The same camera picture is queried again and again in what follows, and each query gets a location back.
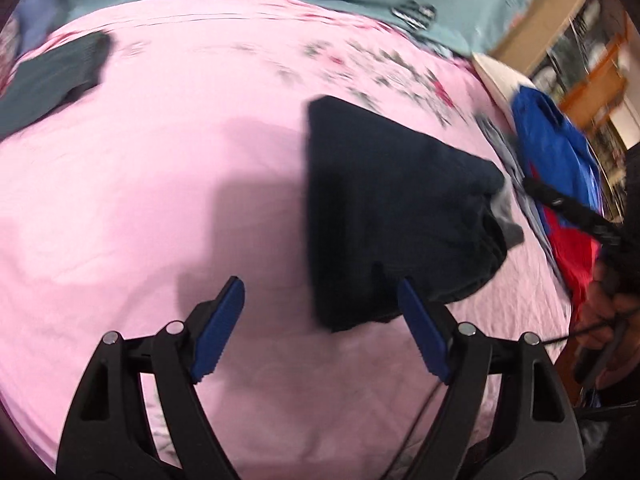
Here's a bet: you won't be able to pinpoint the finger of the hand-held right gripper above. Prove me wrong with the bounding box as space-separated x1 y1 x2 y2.
522 176 622 247

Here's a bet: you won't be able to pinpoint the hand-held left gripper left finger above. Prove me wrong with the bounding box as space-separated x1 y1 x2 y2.
56 275 247 480

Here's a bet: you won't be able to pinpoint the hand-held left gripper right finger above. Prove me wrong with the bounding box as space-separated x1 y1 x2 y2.
397 277 587 480

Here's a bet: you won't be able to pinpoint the dark navy pants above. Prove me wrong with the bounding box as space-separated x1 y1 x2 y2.
304 94 526 335

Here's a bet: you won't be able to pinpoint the person's right hand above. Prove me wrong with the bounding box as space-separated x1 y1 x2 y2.
579 280 640 392

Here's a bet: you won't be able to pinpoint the blue and red jacket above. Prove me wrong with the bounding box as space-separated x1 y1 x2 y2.
511 85 608 313

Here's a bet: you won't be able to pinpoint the grey garment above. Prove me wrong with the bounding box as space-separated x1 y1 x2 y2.
475 114 563 276

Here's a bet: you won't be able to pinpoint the pink floral bed sheet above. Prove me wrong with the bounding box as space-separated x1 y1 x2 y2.
0 0 576 480

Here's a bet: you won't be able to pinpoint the white quilted pillow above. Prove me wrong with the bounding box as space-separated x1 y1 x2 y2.
471 52 537 126

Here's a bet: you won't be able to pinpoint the display shelf with plates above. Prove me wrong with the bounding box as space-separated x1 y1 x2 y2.
530 0 640 221

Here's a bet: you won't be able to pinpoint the wooden bed headboard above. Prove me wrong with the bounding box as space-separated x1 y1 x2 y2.
489 0 601 61

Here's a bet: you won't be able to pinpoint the dark teal folded cloth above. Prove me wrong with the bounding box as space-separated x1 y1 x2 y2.
0 31 112 137

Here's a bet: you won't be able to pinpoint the red floral pillow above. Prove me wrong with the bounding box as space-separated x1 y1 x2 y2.
0 15 23 101

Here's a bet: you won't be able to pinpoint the black cable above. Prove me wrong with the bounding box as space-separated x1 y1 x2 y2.
380 322 621 480

